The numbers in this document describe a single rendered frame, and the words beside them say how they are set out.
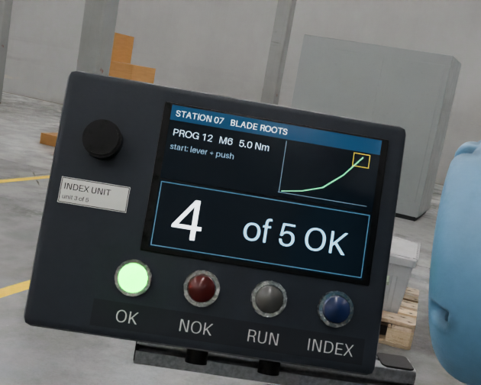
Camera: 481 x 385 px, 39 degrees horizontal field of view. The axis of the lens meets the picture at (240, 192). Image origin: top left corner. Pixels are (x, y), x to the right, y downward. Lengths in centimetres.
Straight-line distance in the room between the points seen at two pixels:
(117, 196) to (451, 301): 28
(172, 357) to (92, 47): 632
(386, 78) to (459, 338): 802
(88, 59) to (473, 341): 662
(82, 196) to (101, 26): 632
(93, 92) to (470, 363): 33
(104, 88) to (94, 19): 634
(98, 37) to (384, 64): 339
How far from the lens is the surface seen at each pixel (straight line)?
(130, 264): 50
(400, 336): 387
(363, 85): 835
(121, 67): 890
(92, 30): 686
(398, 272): 390
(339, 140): 52
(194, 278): 50
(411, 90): 824
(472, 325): 30
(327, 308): 51
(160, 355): 58
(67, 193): 51
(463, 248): 30
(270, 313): 50
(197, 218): 50
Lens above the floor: 127
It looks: 9 degrees down
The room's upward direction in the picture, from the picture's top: 10 degrees clockwise
